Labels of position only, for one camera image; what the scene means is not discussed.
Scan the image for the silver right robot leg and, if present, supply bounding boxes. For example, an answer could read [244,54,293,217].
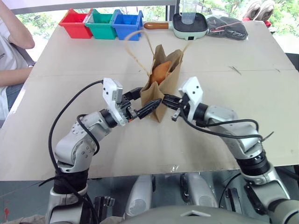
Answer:
[179,174,219,209]

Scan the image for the dark chair armrest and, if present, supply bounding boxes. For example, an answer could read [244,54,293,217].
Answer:
[18,48,37,68]

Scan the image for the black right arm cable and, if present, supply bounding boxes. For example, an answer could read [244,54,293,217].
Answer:
[181,109,275,143]

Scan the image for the green plastic bin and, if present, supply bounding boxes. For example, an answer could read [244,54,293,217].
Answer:
[84,8,119,40]

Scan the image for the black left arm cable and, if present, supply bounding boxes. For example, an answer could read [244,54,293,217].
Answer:
[38,80,105,224]

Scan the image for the black bag in plastic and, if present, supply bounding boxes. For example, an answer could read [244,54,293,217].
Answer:
[206,15,249,41]

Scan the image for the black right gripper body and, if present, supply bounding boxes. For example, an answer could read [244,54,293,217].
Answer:
[171,92,190,122]

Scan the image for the orange plush toy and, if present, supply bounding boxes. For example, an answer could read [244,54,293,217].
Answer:
[149,61,173,85]

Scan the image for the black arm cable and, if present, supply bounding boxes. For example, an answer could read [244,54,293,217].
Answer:
[181,109,275,143]
[38,80,105,224]

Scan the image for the clear plastic cup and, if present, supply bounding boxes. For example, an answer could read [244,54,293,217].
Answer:
[181,0,199,25]

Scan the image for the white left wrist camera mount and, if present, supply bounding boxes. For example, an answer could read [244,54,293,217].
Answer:
[102,77,131,127]

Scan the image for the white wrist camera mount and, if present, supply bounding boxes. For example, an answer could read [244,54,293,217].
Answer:
[178,76,205,122]
[102,77,131,127]

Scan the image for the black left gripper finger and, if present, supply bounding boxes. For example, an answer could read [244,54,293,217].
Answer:
[136,98,163,120]
[122,87,143,102]

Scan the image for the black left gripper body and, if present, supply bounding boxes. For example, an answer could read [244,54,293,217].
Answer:
[118,94,140,124]

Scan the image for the brown paper bag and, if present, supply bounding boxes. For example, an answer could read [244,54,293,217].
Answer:
[123,29,194,123]

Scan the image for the blue plastic bin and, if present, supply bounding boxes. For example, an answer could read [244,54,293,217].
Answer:
[111,9,143,42]

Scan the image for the mint green electric pan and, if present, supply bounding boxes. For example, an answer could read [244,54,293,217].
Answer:
[143,12,208,41]

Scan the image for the grey robot torso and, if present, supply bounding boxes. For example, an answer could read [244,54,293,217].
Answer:
[123,205,271,224]

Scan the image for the red plastic bin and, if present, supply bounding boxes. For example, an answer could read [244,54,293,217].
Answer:
[58,8,94,39]

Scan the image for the person in white shirt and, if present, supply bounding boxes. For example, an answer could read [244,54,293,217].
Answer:
[0,17,31,121]

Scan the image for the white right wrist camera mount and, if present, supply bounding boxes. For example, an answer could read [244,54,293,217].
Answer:
[178,76,205,122]

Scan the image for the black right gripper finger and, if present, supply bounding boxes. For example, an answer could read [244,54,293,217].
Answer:
[163,94,181,104]
[163,100,179,110]

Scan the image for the beige sneaker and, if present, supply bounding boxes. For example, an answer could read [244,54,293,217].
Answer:
[256,0,275,21]
[242,0,262,21]

